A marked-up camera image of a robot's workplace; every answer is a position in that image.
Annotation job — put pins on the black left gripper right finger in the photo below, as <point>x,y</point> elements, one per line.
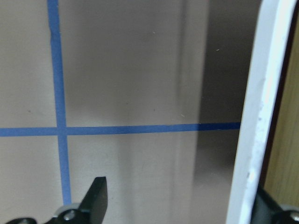
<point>267,211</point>

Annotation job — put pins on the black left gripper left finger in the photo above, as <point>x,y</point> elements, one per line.
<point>91,210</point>

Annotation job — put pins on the light wooden drawer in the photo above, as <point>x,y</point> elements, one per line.
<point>270,41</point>

